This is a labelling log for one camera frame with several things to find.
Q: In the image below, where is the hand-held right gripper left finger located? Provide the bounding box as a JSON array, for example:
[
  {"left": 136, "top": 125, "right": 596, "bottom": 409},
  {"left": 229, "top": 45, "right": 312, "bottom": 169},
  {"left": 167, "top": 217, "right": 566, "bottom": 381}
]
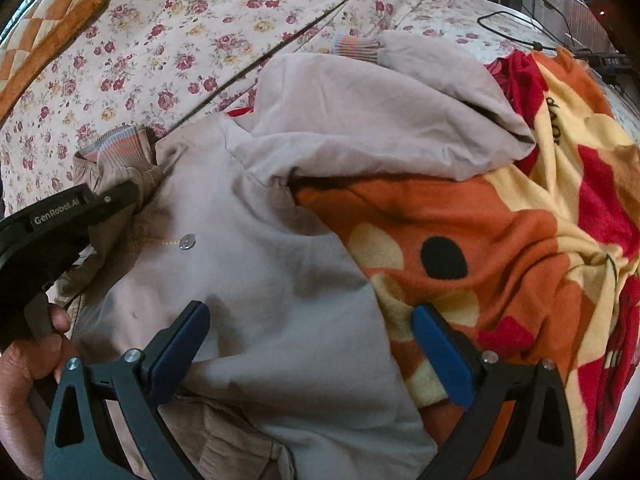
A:
[{"left": 42, "top": 301, "right": 211, "bottom": 480}]

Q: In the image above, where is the orange checkered quilt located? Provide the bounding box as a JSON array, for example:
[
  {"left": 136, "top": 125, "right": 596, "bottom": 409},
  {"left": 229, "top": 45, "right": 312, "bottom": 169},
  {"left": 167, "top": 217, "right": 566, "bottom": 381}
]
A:
[{"left": 0, "top": 0, "right": 112, "bottom": 122}]

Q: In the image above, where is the beige sweatshirt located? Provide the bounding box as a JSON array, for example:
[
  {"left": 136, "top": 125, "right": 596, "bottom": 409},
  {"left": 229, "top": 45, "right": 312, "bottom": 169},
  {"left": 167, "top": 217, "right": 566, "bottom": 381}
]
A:
[{"left": 50, "top": 30, "right": 538, "bottom": 480}]

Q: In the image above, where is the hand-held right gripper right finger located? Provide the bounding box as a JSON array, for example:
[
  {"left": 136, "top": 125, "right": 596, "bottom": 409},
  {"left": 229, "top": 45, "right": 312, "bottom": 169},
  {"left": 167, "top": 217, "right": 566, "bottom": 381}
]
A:
[{"left": 412, "top": 304, "right": 577, "bottom": 480}]

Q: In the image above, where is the floral bed sheet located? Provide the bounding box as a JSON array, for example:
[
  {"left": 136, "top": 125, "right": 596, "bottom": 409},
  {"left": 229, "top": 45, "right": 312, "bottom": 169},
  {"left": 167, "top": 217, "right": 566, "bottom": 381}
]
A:
[{"left": 0, "top": 0, "right": 556, "bottom": 216}]

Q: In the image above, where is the black device with display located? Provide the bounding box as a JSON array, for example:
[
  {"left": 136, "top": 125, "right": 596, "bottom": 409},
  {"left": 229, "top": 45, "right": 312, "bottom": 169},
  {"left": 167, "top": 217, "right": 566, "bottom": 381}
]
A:
[{"left": 584, "top": 50, "right": 629, "bottom": 75}]

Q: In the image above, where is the person's left hand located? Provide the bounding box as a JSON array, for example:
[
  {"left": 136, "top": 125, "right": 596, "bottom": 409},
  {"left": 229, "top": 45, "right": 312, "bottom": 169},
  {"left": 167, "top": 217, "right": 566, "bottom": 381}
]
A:
[{"left": 0, "top": 304, "right": 72, "bottom": 468}]

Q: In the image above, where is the orange printed blanket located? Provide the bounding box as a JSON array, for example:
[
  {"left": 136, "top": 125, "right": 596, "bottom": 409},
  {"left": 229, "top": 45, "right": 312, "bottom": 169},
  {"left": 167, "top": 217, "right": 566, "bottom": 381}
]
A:
[{"left": 227, "top": 47, "right": 640, "bottom": 480}]

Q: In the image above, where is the black cable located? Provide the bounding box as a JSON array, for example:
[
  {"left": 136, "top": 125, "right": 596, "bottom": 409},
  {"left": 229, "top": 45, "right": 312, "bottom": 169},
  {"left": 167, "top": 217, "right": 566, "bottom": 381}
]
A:
[{"left": 477, "top": 7, "right": 601, "bottom": 58}]

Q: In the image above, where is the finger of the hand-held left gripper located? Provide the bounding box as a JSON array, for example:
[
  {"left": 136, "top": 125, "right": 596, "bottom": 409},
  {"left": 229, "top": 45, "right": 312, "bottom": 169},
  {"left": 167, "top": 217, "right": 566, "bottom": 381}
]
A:
[{"left": 89, "top": 179, "right": 142, "bottom": 230}]

